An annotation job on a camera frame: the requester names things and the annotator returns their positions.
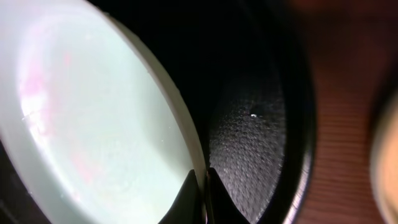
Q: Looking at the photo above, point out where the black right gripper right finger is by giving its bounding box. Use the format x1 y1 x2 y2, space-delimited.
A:
205 167 249 224

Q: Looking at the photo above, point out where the mint green plate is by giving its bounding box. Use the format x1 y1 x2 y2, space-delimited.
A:
1 1 206 223

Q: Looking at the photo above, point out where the round black tray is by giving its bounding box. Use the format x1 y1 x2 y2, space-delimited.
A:
1 0 315 223

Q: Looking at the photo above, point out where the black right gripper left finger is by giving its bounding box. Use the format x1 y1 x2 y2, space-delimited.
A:
159 170 204 224

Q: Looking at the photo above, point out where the yellow plate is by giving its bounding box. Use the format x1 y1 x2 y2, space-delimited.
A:
369 91 397 224

